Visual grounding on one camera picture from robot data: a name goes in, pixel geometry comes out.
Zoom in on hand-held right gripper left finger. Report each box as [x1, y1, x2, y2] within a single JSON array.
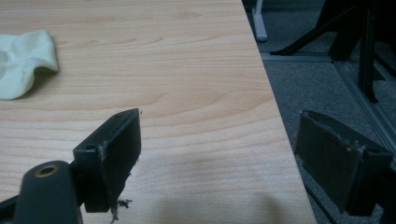
[[72, 107, 143, 214]]

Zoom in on black metal stand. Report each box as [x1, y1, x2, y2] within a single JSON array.
[[269, 0, 396, 105]]

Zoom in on white metal desk frame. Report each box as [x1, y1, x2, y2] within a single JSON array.
[[250, 0, 269, 43]]

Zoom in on pale cream sock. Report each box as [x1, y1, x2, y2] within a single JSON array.
[[0, 29, 60, 101]]

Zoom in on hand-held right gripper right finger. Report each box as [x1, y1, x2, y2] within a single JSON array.
[[294, 108, 394, 217]]

